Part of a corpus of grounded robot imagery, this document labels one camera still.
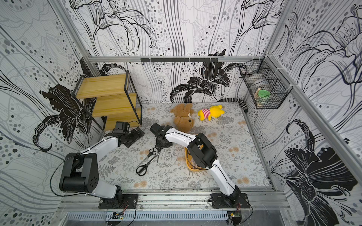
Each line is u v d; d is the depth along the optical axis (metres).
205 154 0.56
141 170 0.84
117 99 0.96
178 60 0.91
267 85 0.78
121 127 0.72
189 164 0.88
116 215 0.71
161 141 0.81
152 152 0.93
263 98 0.72
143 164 0.87
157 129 0.77
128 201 0.74
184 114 1.01
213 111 1.05
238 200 0.65
